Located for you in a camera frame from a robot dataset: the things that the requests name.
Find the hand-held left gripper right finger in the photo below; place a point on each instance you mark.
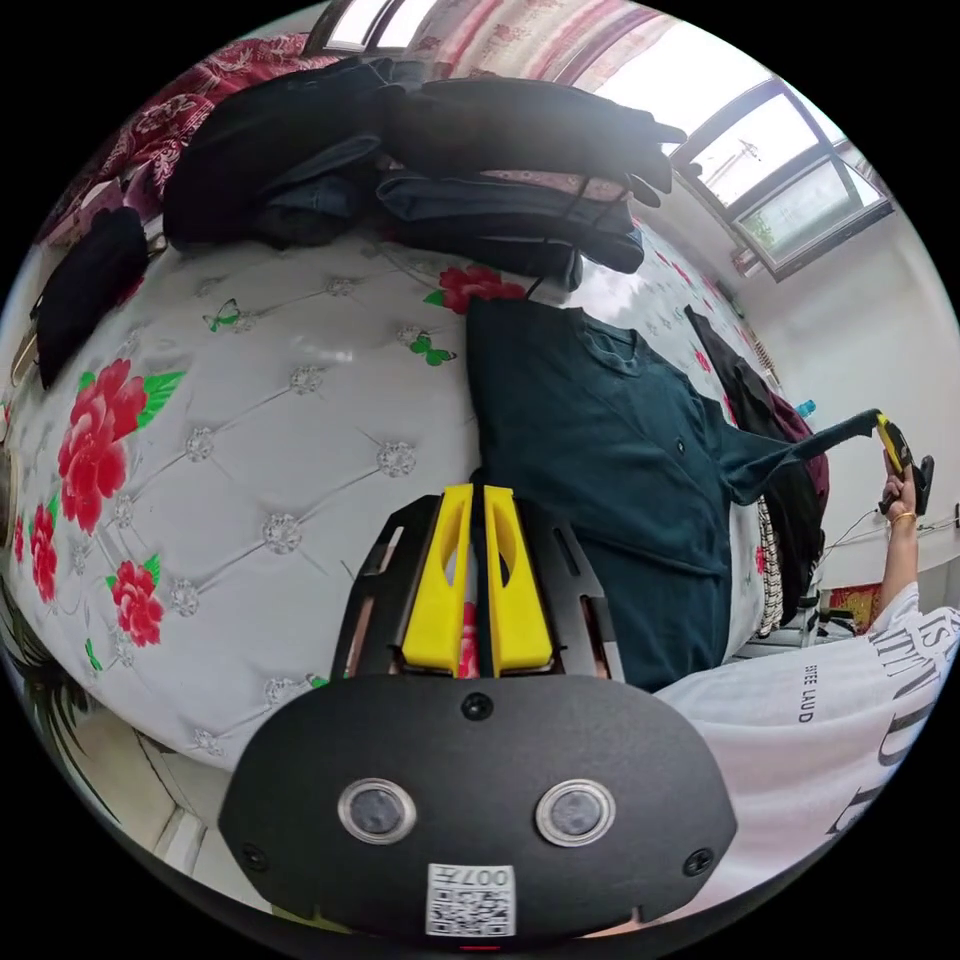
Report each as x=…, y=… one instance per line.
x=517, y=607

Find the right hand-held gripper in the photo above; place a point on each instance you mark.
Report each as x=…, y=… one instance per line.
x=924, y=484

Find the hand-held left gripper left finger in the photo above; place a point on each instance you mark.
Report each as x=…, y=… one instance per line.
x=435, y=600

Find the dark green shirt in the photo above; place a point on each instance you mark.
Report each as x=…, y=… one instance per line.
x=600, y=480

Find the person's right forearm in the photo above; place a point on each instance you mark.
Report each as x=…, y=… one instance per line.
x=898, y=559

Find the person's right hand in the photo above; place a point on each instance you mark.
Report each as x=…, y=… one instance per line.
x=901, y=491

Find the pile of dark clothes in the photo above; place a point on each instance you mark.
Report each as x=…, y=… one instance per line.
x=787, y=480

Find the bed with white flowered quilt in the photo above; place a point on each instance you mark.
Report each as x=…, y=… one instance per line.
x=247, y=450

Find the window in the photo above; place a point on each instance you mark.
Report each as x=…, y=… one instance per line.
x=795, y=172

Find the person's body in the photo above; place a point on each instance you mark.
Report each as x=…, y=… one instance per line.
x=817, y=742

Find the black garment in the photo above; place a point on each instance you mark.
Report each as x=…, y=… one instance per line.
x=86, y=292

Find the striped flowered curtain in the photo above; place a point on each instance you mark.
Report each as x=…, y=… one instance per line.
x=540, y=45

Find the red patterned blanket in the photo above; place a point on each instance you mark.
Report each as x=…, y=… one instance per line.
x=161, y=127

